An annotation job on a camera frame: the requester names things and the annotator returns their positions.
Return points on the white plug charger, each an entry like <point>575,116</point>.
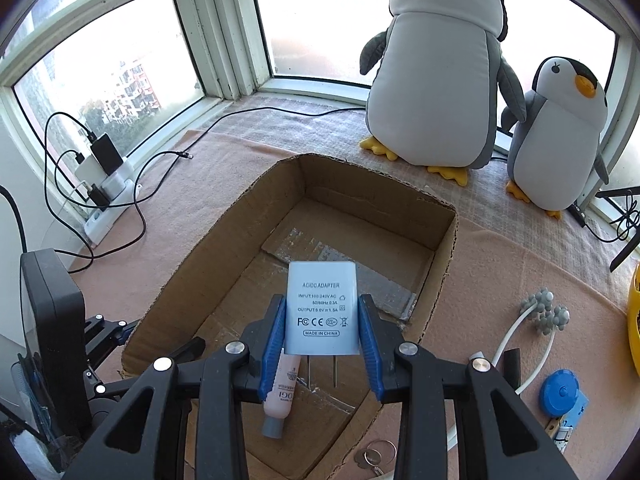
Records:
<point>119,184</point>

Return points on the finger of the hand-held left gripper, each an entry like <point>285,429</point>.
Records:
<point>150,367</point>
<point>117,332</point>

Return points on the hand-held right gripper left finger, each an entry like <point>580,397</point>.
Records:
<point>270,355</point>

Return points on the white power adapter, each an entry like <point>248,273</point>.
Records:
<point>320,310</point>

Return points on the large penguin plush toy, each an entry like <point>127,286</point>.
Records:
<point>435,85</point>

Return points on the pink tube bottle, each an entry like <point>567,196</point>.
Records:
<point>280,402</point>

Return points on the white power strip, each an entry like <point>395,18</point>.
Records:
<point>100,225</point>

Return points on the yellow plastic container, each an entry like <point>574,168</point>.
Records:
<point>635,310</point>

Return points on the black flat charger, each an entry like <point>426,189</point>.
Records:
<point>105,154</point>

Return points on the small black block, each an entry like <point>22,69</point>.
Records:
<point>510,365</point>

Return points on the white window frame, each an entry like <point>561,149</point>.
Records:
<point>220,35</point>

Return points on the black plug charger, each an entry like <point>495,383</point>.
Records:
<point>96,196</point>

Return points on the small wooden piece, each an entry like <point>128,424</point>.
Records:
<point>551,427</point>

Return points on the blue round tape measure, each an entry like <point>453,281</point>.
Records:
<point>559,392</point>

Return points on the brown cardboard box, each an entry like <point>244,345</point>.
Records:
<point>210,260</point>

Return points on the white flat charger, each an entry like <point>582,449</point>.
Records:
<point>89,170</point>

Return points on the white patterned small item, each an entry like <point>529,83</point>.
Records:
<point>564,436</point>

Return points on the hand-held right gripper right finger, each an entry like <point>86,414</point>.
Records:
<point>372,355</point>

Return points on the small penguin plush toy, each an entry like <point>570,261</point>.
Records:
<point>555,160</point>

